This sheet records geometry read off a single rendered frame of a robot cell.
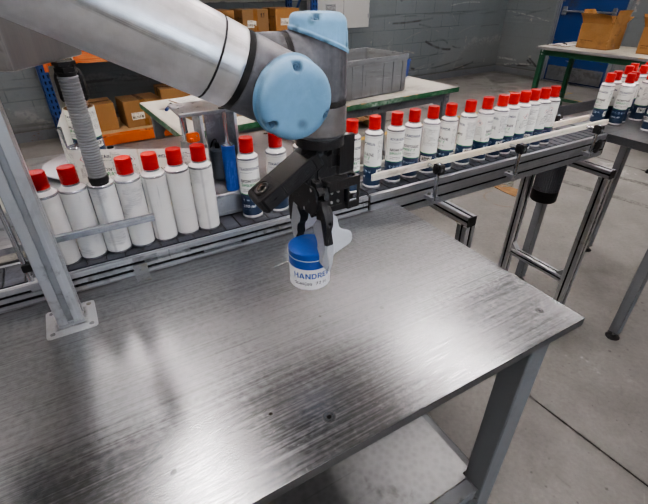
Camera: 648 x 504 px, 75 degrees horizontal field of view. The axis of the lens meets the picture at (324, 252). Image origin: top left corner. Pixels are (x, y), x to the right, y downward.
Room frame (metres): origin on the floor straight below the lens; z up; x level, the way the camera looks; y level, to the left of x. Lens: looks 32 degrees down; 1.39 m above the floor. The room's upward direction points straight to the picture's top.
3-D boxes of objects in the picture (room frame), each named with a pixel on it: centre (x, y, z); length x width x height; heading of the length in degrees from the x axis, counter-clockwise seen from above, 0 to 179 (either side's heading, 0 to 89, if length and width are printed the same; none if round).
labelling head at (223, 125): (1.03, 0.29, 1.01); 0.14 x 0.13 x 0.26; 120
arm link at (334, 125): (0.61, 0.01, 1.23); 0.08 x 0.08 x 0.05
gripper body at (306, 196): (0.61, 0.00, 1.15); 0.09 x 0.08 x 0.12; 124
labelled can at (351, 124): (1.13, -0.07, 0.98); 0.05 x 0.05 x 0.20
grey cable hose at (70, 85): (0.73, 0.42, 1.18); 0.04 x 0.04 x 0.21
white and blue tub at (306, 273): (0.59, 0.02, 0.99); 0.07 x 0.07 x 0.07
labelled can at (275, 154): (1.02, 0.12, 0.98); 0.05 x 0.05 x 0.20
